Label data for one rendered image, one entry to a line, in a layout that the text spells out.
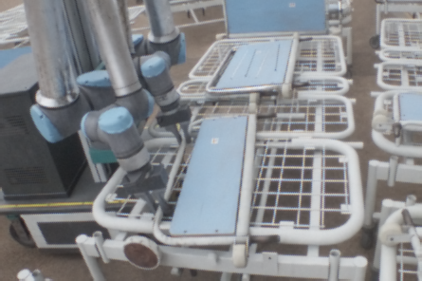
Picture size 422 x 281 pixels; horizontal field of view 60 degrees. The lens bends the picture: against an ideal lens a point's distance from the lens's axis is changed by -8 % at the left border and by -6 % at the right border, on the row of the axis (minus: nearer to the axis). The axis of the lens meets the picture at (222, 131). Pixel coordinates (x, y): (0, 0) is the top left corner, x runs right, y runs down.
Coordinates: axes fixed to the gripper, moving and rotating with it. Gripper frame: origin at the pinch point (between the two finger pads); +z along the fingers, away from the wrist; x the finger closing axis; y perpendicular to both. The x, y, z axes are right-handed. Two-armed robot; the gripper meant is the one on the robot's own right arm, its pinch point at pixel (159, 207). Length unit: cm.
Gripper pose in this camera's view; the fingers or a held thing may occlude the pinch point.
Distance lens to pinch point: 125.7
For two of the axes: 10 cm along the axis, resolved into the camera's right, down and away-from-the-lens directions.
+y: 1.0, -5.0, 8.6
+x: -9.4, 2.2, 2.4
